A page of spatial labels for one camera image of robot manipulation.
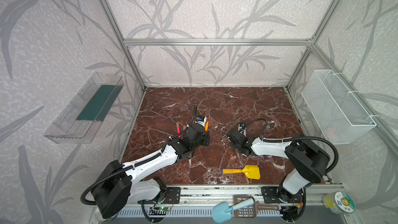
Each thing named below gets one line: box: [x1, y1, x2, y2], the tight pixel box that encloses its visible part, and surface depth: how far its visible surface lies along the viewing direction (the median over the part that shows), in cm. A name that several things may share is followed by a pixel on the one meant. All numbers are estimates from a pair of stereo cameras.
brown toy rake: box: [233, 194, 280, 218], surface depth 71 cm
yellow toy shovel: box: [222, 164, 261, 180], surface depth 81 cm
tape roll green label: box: [322, 191, 356, 215], surface depth 67 cm
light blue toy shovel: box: [211, 198, 255, 224], surface depth 71 cm
